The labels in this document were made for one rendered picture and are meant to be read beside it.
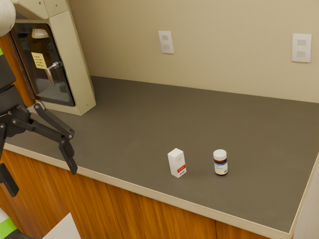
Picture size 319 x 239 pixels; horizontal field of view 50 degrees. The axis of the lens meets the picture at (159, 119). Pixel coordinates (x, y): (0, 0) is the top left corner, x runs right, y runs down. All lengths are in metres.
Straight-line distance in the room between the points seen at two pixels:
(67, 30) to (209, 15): 0.62
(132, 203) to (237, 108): 0.59
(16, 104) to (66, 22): 0.93
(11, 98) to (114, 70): 1.37
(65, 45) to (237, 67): 0.77
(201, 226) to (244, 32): 0.82
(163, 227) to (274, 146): 0.49
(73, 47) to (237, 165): 0.89
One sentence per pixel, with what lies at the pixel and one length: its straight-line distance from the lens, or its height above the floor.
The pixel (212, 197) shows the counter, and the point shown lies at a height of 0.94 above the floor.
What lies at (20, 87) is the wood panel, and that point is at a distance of 1.91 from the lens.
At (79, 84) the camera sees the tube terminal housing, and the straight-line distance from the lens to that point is 1.65.
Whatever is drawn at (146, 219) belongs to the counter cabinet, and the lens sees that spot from 1.34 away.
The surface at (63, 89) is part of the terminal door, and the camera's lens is 1.65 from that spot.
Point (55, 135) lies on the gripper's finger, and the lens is 0.72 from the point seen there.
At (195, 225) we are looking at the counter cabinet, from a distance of 1.20.
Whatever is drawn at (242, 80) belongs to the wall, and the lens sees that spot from 1.63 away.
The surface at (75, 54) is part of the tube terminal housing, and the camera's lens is 1.62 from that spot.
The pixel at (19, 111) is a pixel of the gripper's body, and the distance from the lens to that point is 0.72.
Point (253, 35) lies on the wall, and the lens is 1.53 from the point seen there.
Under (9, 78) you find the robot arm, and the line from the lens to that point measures 0.70.
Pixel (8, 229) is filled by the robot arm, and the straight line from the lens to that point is 0.85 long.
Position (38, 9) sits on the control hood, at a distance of 1.50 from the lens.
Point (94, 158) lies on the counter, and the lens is 1.36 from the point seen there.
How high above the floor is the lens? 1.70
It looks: 30 degrees down
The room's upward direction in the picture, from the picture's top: 11 degrees counter-clockwise
